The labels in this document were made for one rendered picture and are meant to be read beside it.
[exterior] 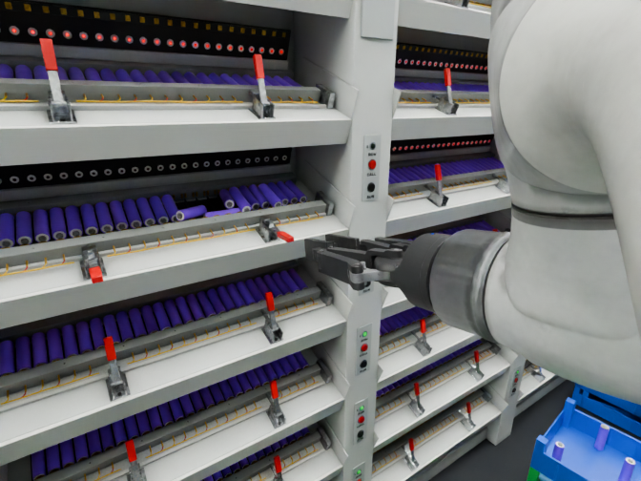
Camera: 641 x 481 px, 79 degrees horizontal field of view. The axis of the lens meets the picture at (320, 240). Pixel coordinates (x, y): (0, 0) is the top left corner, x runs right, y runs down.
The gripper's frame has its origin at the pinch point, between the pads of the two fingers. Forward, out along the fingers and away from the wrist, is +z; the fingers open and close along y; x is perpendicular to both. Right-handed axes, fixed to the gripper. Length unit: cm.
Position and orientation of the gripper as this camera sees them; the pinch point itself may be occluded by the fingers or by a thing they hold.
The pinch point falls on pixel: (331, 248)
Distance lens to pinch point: 52.7
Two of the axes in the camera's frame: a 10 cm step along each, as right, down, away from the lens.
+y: 8.3, -1.7, 5.2
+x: -0.9, -9.8, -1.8
